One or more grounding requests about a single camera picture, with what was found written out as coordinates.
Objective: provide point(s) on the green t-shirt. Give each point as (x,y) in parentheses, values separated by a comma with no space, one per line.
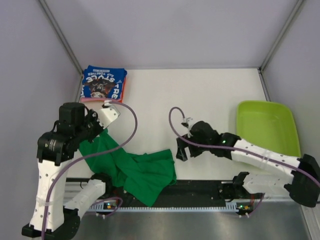
(142,175)

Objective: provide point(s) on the lime green plastic tray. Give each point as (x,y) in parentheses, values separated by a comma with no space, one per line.
(269,125)

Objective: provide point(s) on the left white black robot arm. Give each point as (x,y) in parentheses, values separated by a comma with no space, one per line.
(52,218)

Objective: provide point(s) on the blue printed folded t-shirt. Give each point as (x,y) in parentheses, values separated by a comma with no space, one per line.
(97,81)

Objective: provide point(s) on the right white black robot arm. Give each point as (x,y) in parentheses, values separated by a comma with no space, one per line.
(293,176)

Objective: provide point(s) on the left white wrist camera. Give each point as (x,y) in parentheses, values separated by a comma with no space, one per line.
(107,114)

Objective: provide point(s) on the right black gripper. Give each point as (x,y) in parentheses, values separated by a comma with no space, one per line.
(181,153)

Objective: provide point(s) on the pink folded t-shirt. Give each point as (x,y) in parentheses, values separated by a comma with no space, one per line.
(92,99)

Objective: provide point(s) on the orange folded t-shirt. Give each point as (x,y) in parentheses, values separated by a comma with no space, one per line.
(117,92)

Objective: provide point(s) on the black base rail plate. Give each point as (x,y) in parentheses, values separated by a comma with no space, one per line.
(199,193)

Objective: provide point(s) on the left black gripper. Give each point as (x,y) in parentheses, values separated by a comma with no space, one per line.
(93,115)

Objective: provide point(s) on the grey slotted cable duct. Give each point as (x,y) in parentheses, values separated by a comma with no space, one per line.
(230,207)

